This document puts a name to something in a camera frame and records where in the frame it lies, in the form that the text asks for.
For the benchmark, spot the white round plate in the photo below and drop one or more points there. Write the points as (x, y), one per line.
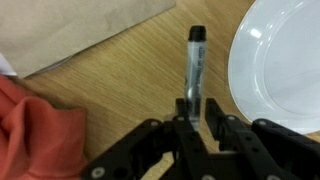
(283, 63)

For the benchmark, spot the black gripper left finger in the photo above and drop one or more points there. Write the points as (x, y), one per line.
(160, 150)

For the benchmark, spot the red cloth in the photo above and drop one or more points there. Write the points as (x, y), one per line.
(36, 133)

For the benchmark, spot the black and silver marker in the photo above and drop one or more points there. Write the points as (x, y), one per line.
(196, 66)

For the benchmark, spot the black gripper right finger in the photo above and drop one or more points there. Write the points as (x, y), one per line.
(266, 150)

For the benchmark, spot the white paper sheet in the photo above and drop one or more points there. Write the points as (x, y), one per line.
(6, 66)

